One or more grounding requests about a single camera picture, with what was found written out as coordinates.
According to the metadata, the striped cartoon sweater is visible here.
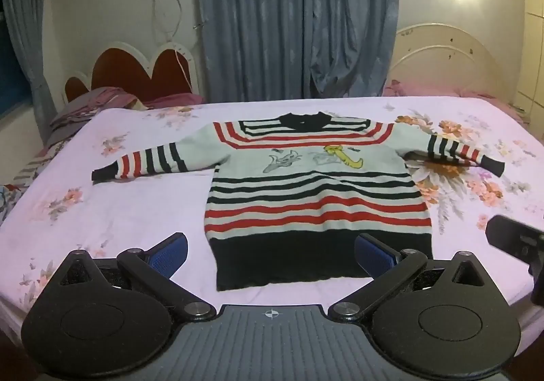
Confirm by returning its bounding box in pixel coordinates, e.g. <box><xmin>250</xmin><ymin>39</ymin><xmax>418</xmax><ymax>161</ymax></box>
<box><xmin>91</xmin><ymin>111</ymin><xmax>506</xmax><ymax>292</ymax></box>

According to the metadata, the bed with floral pink sheet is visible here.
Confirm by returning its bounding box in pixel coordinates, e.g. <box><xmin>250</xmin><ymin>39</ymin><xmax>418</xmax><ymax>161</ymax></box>
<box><xmin>0</xmin><ymin>95</ymin><xmax>544</xmax><ymax>337</ymax></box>

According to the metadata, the cream arched headboard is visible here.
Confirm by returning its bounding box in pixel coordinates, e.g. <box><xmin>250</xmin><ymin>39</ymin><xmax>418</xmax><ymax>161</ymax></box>
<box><xmin>389</xmin><ymin>22</ymin><xmax>517</xmax><ymax>99</ymax></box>

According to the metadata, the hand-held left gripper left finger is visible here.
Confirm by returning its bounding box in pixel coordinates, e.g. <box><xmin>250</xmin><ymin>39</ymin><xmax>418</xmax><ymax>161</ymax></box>
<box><xmin>54</xmin><ymin>231</ymin><xmax>217</xmax><ymax>322</ymax></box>

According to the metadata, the pile of folded bedding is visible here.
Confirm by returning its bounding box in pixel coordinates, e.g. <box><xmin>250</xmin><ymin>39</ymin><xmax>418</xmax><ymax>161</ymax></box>
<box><xmin>48</xmin><ymin>86</ymin><xmax>149</xmax><ymax>149</ymax></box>

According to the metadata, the blue curtain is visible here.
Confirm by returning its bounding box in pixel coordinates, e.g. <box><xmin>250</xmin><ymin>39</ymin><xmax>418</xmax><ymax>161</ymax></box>
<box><xmin>194</xmin><ymin>0</ymin><xmax>402</xmax><ymax>103</ymax></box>
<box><xmin>0</xmin><ymin>0</ymin><xmax>58</xmax><ymax>144</ymax></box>

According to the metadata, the dark pink pillow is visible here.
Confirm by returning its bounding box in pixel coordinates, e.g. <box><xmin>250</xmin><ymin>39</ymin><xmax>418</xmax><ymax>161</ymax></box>
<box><xmin>141</xmin><ymin>93</ymin><xmax>205</xmax><ymax>109</ymax></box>

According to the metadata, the red heart-shaped headboard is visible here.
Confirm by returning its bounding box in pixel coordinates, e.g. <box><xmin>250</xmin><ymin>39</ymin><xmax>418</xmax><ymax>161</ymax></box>
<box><xmin>62</xmin><ymin>41</ymin><xmax>201</xmax><ymax>105</ymax></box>

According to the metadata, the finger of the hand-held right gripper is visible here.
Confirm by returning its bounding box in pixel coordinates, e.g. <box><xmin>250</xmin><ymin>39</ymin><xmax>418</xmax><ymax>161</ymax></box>
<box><xmin>485</xmin><ymin>215</ymin><xmax>544</xmax><ymax>269</ymax></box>

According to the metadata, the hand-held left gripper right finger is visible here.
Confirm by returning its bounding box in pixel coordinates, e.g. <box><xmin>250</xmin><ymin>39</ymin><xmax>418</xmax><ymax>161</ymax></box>
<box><xmin>328</xmin><ymin>233</ymin><xmax>487</xmax><ymax>323</ymax></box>

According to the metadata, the white hanging cable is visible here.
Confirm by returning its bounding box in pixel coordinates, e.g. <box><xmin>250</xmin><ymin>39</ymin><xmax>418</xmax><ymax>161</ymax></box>
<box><xmin>152</xmin><ymin>0</ymin><xmax>193</xmax><ymax>93</ymax></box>

